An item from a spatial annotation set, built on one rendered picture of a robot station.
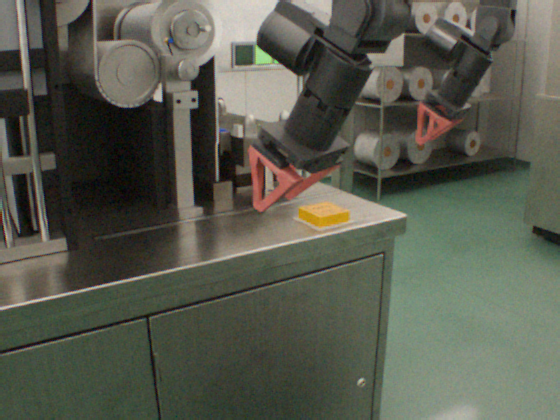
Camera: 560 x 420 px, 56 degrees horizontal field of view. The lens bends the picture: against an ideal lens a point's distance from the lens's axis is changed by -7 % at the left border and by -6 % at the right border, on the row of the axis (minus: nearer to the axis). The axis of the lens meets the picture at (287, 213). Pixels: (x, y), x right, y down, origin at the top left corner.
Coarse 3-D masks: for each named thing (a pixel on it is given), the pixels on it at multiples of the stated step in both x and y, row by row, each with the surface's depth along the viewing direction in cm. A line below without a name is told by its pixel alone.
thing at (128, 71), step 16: (112, 48) 96; (128, 48) 99; (144, 48) 100; (112, 64) 98; (128, 64) 99; (144, 64) 101; (112, 80) 99; (128, 80) 100; (144, 80) 102; (112, 96) 99; (128, 96) 101; (144, 96) 102
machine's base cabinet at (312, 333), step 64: (320, 256) 102; (384, 256) 112; (64, 320) 78; (128, 320) 85; (192, 320) 90; (256, 320) 98; (320, 320) 106; (384, 320) 117; (0, 384) 75; (64, 384) 80; (128, 384) 87; (192, 384) 94; (256, 384) 102; (320, 384) 111
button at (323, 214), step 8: (304, 208) 103; (312, 208) 103; (320, 208) 103; (328, 208) 103; (336, 208) 103; (344, 208) 103; (304, 216) 103; (312, 216) 101; (320, 216) 99; (328, 216) 100; (336, 216) 101; (344, 216) 102; (320, 224) 99; (328, 224) 100
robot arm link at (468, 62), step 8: (464, 40) 95; (456, 48) 96; (464, 48) 95; (472, 48) 94; (480, 48) 95; (456, 56) 99; (464, 56) 95; (472, 56) 94; (480, 56) 93; (488, 56) 95; (456, 64) 97; (464, 64) 95; (472, 64) 94; (480, 64) 94; (488, 64) 94; (464, 72) 95; (472, 72) 95; (480, 72) 95; (464, 80) 97; (480, 80) 97
